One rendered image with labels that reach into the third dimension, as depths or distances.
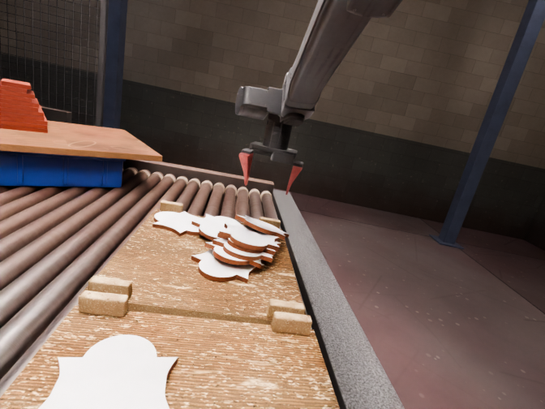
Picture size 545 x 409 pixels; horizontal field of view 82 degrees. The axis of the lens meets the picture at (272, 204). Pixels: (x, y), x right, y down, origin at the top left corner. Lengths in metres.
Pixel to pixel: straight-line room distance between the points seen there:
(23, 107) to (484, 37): 5.84
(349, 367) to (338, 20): 0.45
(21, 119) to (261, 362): 1.01
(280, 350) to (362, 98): 5.10
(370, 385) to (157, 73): 5.44
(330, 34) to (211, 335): 0.41
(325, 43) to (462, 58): 5.59
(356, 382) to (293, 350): 0.10
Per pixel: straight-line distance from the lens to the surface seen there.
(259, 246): 0.61
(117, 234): 0.79
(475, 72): 6.08
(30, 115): 1.22
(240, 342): 0.47
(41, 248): 0.74
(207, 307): 0.53
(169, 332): 0.48
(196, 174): 1.35
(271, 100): 0.66
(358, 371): 0.53
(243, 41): 5.41
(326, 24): 0.40
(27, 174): 1.06
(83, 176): 1.07
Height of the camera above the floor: 1.24
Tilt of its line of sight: 16 degrees down
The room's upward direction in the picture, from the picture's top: 12 degrees clockwise
